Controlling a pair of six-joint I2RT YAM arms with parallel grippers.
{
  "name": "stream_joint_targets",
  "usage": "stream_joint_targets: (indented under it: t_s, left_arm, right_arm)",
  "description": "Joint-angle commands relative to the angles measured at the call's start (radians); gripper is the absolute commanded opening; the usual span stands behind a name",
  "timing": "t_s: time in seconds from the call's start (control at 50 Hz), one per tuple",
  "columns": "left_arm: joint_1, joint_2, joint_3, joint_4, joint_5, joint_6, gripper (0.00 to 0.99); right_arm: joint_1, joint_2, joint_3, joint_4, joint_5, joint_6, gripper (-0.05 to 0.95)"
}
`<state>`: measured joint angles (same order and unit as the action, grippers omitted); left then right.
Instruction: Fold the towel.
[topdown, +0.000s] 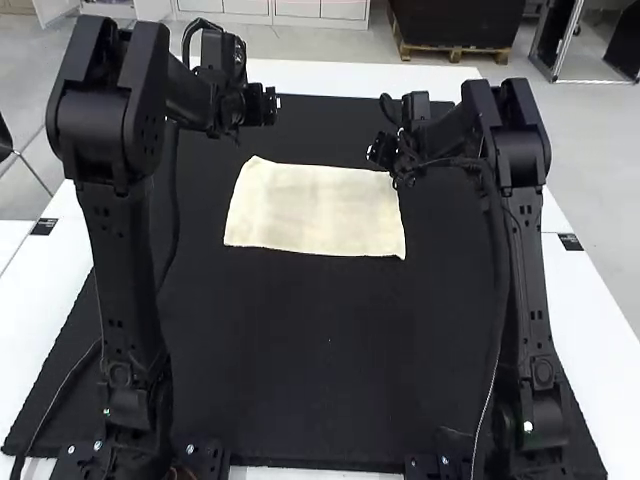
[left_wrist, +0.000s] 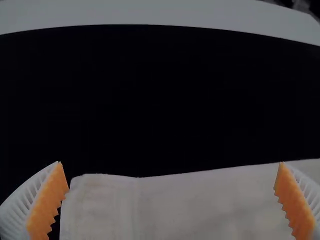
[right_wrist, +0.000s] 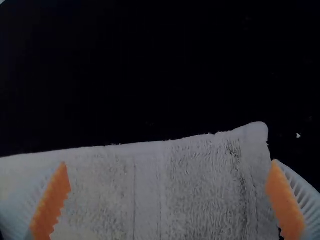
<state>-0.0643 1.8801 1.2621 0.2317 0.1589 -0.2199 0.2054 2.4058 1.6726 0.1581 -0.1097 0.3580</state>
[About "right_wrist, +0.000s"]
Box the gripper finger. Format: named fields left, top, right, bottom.
left=264, top=158, right=320, bottom=240
left=0, top=161, right=73, bottom=240

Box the pale towel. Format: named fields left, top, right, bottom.
left=0, top=121, right=280, bottom=240

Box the black mat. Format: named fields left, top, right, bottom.
left=0, top=0, right=320, bottom=240

